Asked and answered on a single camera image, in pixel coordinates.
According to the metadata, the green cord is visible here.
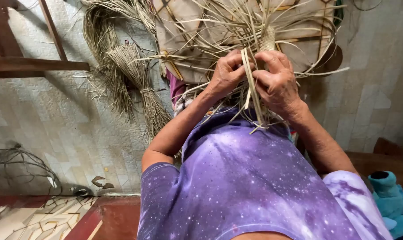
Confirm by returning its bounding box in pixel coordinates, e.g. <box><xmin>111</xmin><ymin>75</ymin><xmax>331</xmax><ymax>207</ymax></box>
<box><xmin>333</xmin><ymin>0</ymin><xmax>345</xmax><ymax>28</ymax></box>

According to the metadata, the purple galaxy print shirt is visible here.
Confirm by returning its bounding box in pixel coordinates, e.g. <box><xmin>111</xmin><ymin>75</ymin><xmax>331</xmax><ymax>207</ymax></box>
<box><xmin>137</xmin><ymin>107</ymin><xmax>394</xmax><ymax>240</ymax></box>

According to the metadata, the beige patterned mat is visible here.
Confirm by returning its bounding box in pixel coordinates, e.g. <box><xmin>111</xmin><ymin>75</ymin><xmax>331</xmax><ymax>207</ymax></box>
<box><xmin>152</xmin><ymin>0</ymin><xmax>343</xmax><ymax>84</ymax></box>

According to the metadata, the tied bundle of dried grass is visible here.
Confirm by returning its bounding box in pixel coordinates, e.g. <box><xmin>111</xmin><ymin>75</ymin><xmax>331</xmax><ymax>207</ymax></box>
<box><xmin>105</xmin><ymin>43</ymin><xmax>172</xmax><ymax>142</ymax></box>

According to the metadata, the person's right hand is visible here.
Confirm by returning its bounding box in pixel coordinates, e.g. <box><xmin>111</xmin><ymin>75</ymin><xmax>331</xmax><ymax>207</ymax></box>
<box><xmin>252</xmin><ymin>50</ymin><xmax>308</xmax><ymax>116</ymax></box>

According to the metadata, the person's left hand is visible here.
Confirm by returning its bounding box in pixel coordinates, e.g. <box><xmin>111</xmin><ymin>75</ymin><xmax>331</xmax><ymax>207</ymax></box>
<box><xmin>206</xmin><ymin>49</ymin><xmax>256</xmax><ymax>100</ymax></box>

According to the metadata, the tangle of grey cords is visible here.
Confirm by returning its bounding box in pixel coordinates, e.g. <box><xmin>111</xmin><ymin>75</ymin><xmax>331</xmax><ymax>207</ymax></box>
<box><xmin>0</xmin><ymin>143</ymin><xmax>62</xmax><ymax>194</ymax></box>

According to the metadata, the blue plush toy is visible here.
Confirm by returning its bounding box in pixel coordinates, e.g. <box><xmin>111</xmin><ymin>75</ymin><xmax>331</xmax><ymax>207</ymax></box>
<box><xmin>368</xmin><ymin>171</ymin><xmax>403</xmax><ymax>239</ymax></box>

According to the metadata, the looped bundle of dried grass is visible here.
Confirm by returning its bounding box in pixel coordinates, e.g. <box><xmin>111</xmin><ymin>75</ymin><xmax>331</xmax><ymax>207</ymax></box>
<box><xmin>81</xmin><ymin>0</ymin><xmax>157</xmax><ymax>120</ymax></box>

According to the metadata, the dark wooden chair frame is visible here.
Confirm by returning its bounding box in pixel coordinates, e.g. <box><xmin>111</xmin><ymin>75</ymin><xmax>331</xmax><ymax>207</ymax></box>
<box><xmin>0</xmin><ymin>0</ymin><xmax>90</xmax><ymax>79</ymax></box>

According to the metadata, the pink patterned cloth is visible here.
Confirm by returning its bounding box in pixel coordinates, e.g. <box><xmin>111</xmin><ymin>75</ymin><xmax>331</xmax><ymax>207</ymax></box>
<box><xmin>167</xmin><ymin>69</ymin><xmax>209</xmax><ymax>116</ymax></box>

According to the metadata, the woven straw piece with strips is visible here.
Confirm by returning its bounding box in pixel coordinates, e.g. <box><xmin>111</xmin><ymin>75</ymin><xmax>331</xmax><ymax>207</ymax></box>
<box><xmin>128</xmin><ymin>0</ymin><xmax>351</xmax><ymax>134</ymax></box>

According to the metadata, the pale straw strip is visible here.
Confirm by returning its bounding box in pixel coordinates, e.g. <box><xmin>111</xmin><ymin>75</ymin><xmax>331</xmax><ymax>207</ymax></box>
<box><xmin>241</xmin><ymin>48</ymin><xmax>266</xmax><ymax>126</ymax></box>

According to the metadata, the brown wooden furniture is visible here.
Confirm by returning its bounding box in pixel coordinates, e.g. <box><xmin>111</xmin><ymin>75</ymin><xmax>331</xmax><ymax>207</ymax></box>
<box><xmin>345</xmin><ymin>137</ymin><xmax>403</xmax><ymax>198</ymax></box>

